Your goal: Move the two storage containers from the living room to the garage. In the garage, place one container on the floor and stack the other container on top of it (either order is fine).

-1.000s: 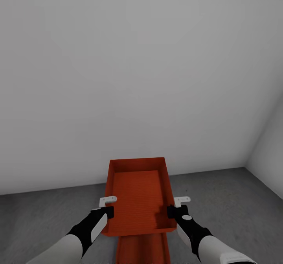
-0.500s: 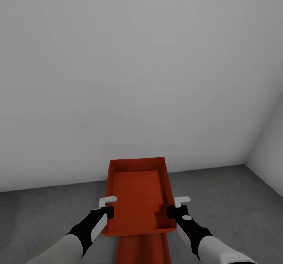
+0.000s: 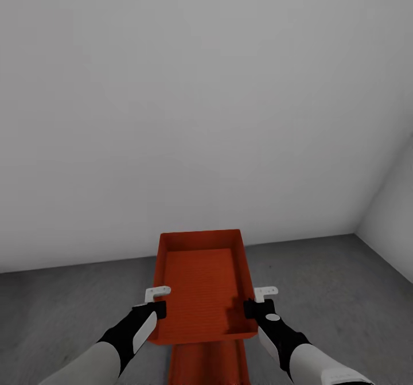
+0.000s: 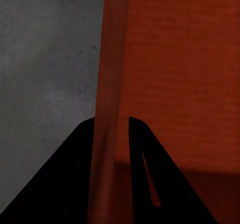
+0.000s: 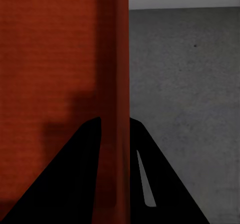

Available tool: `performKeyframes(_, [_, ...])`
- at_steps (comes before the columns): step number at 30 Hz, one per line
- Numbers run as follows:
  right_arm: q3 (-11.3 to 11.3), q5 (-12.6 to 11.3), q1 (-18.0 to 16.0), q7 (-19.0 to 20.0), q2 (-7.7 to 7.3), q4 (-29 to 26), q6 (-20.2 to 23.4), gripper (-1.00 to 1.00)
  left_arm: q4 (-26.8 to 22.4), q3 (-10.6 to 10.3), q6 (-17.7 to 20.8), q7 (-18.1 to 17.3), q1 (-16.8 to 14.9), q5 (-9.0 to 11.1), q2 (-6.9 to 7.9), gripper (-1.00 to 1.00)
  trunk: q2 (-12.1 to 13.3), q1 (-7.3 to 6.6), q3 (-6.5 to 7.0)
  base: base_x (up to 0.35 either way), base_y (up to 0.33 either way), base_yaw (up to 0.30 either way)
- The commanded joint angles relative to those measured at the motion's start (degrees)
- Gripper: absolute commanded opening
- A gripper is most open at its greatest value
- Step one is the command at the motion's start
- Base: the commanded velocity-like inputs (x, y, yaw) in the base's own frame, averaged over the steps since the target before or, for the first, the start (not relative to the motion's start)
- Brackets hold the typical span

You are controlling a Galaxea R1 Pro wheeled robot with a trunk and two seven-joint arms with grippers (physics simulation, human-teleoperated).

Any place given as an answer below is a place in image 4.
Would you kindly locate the storage box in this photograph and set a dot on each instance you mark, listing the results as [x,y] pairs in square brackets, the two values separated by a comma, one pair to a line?
[175,65]

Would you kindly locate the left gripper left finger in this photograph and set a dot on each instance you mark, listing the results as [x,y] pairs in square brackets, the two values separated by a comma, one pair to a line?
[58,193]

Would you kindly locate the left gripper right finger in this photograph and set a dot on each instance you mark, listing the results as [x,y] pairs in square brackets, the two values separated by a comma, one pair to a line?
[179,202]

